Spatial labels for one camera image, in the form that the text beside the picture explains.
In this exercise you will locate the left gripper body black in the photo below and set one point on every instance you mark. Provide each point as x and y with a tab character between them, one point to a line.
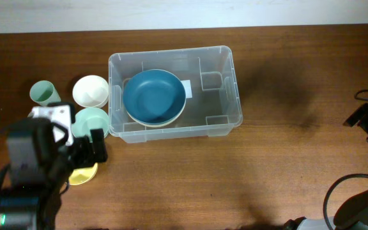
77	156

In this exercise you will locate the yellow small bowl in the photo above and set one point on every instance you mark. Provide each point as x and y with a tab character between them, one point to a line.
80	176

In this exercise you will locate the mint green small bowl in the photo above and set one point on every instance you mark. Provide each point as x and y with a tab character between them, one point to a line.
90	119

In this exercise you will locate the cream large bowl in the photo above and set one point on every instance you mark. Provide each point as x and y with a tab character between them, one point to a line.
145	124

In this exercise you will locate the dark blue large bowl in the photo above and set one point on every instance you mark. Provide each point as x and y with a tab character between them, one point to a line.
153	96

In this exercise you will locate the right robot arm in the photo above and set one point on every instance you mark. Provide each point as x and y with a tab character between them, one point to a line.
353	213

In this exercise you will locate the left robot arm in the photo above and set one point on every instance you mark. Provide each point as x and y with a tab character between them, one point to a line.
43	154

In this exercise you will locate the white small bowl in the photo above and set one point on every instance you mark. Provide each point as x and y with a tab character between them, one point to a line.
91	91

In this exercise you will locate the mint green cup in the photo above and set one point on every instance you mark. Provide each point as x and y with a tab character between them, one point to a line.
43	93

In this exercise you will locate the white label in bin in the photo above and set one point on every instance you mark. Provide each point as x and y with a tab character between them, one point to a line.
187	87

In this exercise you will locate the clear plastic storage bin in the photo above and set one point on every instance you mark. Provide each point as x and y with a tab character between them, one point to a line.
214	109

